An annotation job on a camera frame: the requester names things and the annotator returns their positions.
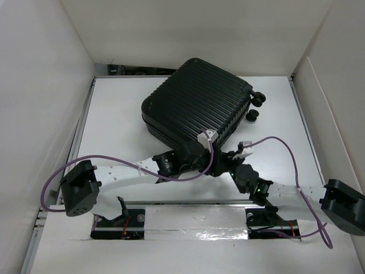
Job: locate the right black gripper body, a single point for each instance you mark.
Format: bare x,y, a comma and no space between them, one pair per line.
230,164

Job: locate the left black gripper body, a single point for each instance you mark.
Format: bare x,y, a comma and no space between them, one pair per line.
201,164

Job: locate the black hard-shell suitcase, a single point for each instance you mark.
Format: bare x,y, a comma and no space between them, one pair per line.
198,96

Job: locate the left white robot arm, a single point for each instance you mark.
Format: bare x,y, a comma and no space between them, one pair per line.
97,189

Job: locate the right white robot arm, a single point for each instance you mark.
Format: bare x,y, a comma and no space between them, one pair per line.
335,203

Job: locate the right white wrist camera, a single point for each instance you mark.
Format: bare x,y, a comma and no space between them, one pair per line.
245,149

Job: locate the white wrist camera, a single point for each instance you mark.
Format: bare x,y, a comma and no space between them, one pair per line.
245,149
207,137

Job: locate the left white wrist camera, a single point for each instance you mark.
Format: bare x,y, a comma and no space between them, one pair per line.
207,137

